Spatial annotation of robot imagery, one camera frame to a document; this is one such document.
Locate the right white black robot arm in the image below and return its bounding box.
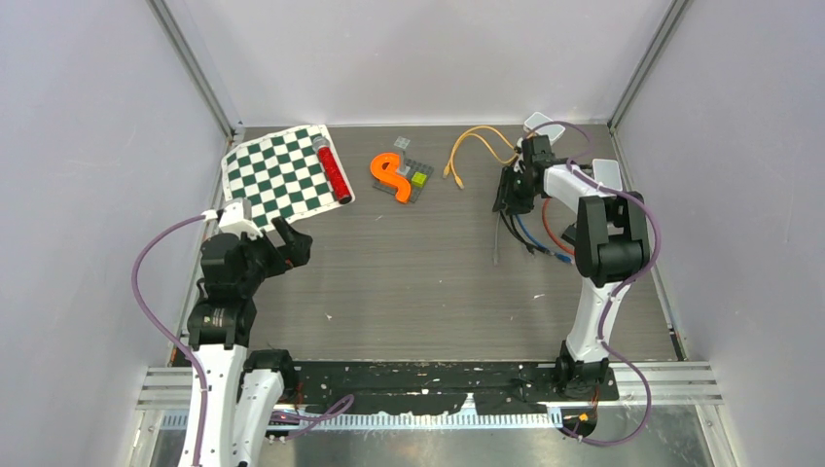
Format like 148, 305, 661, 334
492, 135, 651, 400

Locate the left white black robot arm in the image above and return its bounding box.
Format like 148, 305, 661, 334
178, 218, 313, 466

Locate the green white chessboard mat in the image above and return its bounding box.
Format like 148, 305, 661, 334
221, 125, 343, 232

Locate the yellow-green lego brick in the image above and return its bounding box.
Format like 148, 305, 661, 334
411, 171, 428, 189

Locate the red toy microphone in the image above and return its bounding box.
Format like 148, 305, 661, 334
312, 135, 353, 204

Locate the grey lego baseplate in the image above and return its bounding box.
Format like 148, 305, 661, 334
370, 153, 434, 204

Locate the orange S-shaped toy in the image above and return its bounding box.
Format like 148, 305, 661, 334
370, 152, 412, 203

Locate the grey lego tower piece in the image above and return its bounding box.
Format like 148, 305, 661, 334
394, 136, 411, 176

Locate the black ethernet cable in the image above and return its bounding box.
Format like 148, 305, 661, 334
499, 211, 537, 257

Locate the yellow ethernet cable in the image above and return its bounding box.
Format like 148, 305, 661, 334
442, 126, 520, 190

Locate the blue ethernet cable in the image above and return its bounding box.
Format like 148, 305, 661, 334
515, 212, 575, 266

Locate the black mounting base plate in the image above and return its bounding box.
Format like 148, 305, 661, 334
280, 360, 619, 415

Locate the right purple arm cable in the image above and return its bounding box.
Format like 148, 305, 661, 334
528, 121, 663, 449

